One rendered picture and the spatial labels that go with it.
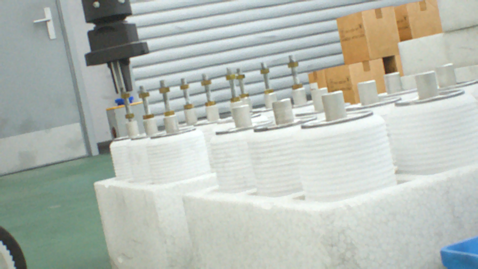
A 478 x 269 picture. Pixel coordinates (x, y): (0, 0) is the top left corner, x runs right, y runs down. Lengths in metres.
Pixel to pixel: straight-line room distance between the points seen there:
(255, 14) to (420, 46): 2.90
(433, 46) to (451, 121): 3.44
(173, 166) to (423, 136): 0.53
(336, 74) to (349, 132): 4.45
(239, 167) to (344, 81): 4.18
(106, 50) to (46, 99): 4.97
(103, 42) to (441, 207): 0.89
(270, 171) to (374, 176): 0.15
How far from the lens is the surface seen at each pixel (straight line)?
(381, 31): 5.27
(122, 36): 1.56
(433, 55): 4.34
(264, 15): 7.12
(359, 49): 5.28
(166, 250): 1.29
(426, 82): 0.93
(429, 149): 0.90
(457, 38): 4.16
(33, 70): 6.54
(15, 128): 6.49
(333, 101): 0.86
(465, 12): 4.07
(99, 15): 1.56
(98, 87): 6.64
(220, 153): 1.06
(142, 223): 1.37
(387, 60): 5.38
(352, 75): 5.13
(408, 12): 5.43
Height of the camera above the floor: 0.31
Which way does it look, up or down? 3 degrees down
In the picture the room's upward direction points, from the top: 11 degrees counter-clockwise
